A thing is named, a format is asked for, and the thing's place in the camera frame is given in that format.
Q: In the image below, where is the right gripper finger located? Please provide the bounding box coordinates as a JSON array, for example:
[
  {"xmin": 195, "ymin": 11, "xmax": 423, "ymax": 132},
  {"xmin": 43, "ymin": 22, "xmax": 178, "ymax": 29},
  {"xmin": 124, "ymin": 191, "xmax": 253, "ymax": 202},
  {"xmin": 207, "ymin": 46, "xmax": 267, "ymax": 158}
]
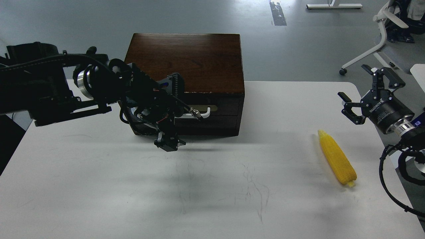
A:
[
  {"xmin": 361, "ymin": 64, "xmax": 406, "ymax": 91},
  {"xmin": 338, "ymin": 92, "xmax": 366, "ymax": 124}
]

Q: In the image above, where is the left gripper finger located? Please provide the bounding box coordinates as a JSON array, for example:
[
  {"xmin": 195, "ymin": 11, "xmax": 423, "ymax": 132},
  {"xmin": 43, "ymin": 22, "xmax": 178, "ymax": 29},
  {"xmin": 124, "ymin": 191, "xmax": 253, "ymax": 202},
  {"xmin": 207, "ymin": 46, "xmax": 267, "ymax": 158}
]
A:
[{"xmin": 154, "ymin": 115, "xmax": 186, "ymax": 152}]

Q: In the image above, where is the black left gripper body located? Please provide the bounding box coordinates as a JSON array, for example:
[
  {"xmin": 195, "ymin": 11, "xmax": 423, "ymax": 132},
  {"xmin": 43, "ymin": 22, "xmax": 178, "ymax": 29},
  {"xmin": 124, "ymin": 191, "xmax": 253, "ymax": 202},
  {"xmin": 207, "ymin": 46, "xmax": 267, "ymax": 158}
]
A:
[{"xmin": 125, "ymin": 63, "xmax": 185, "ymax": 133}]

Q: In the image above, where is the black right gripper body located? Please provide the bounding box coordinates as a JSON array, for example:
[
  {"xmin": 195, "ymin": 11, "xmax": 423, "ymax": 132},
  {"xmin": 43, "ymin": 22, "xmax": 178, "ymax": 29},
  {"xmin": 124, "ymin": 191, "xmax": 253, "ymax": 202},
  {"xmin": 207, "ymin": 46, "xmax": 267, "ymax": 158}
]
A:
[{"xmin": 361, "ymin": 89, "xmax": 414, "ymax": 134}]

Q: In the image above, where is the wooden drawer with white handle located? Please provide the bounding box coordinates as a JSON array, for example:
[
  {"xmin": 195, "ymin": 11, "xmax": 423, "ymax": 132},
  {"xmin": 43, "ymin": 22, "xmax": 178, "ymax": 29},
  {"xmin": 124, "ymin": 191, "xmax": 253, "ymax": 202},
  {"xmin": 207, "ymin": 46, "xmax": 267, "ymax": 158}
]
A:
[{"xmin": 182, "ymin": 93, "xmax": 244, "ymax": 117}]

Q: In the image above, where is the yellow corn cob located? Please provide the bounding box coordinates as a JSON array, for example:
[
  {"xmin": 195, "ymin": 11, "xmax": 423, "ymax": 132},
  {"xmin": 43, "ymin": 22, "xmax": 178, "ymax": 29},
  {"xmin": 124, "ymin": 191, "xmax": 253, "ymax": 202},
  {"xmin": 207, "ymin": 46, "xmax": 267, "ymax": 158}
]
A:
[{"xmin": 317, "ymin": 129, "xmax": 357, "ymax": 187}]

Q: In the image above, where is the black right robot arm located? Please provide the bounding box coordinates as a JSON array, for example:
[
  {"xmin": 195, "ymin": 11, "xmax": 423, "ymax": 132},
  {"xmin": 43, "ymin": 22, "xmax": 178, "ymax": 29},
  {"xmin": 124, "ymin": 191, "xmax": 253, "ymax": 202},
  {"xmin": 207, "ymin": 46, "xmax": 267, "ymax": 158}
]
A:
[{"xmin": 338, "ymin": 64, "xmax": 425, "ymax": 161}]

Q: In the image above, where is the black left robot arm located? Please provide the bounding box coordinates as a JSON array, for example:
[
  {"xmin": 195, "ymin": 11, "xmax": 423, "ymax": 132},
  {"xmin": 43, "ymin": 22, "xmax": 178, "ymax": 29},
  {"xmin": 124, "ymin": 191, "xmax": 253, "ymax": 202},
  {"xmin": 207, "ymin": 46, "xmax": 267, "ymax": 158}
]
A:
[{"xmin": 1, "ymin": 42, "xmax": 189, "ymax": 152}]

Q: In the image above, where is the white side table edge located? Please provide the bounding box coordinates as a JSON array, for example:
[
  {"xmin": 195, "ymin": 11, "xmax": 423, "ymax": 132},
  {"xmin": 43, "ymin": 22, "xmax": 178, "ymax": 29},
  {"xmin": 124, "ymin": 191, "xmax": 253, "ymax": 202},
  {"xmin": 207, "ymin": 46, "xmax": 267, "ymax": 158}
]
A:
[{"xmin": 410, "ymin": 64, "xmax": 425, "ymax": 92}]

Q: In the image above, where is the white office chair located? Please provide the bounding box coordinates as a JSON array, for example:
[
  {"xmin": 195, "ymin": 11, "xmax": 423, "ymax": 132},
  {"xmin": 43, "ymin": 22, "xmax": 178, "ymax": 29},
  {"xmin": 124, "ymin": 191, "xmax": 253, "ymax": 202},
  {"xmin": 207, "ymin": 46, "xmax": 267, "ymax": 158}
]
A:
[{"xmin": 339, "ymin": 0, "xmax": 424, "ymax": 75}]

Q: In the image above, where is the dark wooden cabinet box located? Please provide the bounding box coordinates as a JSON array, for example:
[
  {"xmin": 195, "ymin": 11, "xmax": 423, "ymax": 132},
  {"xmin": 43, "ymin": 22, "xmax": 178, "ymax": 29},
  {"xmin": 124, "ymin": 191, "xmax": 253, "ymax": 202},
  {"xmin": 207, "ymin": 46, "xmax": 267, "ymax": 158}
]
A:
[{"xmin": 125, "ymin": 33, "xmax": 245, "ymax": 136}]

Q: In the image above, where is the white desk foot bar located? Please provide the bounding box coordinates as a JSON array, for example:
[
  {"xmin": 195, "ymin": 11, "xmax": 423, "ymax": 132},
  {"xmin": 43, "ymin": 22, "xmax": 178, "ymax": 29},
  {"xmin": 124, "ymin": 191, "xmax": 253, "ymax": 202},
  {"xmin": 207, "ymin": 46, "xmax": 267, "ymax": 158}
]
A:
[{"xmin": 306, "ymin": 0, "xmax": 363, "ymax": 10}]

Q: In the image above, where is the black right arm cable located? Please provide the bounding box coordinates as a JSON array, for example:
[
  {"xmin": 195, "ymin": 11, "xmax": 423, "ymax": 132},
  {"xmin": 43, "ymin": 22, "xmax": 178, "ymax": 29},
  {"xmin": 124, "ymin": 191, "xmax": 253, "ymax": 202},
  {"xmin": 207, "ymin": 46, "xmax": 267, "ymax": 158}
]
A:
[{"xmin": 379, "ymin": 143, "xmax": 425, "ymax": 218}]

